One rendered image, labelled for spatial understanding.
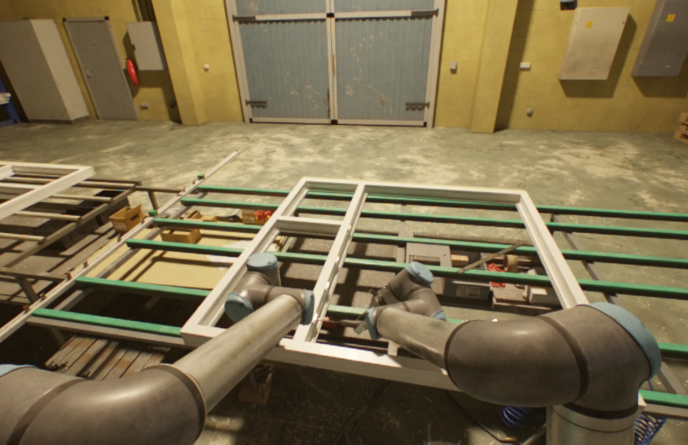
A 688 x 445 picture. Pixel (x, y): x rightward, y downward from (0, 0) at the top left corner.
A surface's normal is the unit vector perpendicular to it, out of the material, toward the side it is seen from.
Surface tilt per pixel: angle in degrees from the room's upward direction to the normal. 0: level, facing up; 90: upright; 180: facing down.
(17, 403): 5
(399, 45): 90
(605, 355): 44
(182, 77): 90
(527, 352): 36
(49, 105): 90
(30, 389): 15
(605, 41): 90
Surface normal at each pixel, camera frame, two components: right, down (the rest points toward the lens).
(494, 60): -0.18, 0.50
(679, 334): -0.02, -0.87
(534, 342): -0.37, -0.62
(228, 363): 0.84, -0.51
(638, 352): 0.19, -0.11
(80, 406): 0.21, -0.86
